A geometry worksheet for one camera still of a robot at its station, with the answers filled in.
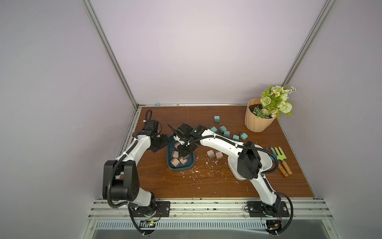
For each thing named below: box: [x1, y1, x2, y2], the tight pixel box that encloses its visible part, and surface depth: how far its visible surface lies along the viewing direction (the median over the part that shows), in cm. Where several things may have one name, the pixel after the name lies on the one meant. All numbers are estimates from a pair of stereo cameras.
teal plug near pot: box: [239, 131, 249, 141], surface depth 102 cm
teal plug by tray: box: [223, 130, 231, 138], surface depth 102 cm
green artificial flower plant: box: [252, 84, 297, 120], surface depth 86 cm
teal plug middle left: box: [218, 125, 227, 134], surface depth 105 cm
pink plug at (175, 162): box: [170, 157, 181, 168], surface depth 89 cm
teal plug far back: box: [213, 115, 221, 123], surface depth 112 cm
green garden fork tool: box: [271, 146, 293, 175], surface depth 92 cm
